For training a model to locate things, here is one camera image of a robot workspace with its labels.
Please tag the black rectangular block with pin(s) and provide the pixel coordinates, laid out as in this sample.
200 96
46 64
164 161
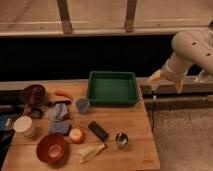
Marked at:
98 130

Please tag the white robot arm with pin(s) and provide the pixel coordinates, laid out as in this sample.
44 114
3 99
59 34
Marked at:
189 48

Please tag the small metal cup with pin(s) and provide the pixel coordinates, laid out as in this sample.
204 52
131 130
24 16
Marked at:
121 140

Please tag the metal rail beam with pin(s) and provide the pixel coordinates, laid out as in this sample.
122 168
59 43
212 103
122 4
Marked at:
166 87

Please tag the small blue cup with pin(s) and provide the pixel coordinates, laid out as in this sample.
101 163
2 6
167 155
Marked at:
82 105

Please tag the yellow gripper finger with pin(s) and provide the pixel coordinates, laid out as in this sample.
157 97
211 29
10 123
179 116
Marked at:
179 86
155 76

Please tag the orange round fruit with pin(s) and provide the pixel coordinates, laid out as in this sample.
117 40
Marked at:
76 135

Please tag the green plastic tray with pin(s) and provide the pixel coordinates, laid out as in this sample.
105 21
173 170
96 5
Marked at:
112 88

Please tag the blue sponge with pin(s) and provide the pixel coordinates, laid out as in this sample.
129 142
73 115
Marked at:
60 128

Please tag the white paper cup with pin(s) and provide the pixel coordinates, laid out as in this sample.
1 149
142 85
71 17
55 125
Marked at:
25 126

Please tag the red bowl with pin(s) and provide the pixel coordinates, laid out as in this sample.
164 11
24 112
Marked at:
51 149

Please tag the crumpled grey blue cloth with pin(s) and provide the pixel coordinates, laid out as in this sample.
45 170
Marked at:
58 112

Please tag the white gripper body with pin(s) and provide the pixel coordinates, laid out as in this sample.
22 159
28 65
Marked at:
173 73

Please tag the black handled tool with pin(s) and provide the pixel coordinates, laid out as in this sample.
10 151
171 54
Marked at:
52 103

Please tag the dark maroon bowl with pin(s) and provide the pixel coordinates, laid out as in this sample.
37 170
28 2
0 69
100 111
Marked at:
32 94

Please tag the orange carrot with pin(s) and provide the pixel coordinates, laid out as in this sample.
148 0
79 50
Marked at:
64 94

